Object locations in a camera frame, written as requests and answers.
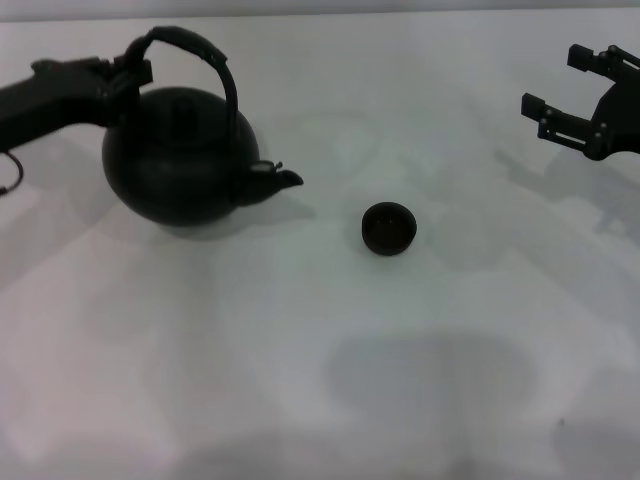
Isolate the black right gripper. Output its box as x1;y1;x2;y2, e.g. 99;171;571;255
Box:
520;43;640;162

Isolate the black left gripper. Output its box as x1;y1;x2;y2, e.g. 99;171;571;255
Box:
0;53;153;151

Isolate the black round teapot with handle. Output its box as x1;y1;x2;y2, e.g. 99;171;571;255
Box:
101;25;305;236

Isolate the small dark brown teacup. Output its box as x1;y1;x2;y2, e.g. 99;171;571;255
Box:
361;200;418;258

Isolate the thin black left wrist cable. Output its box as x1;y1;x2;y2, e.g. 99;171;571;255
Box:
0;152;25;197

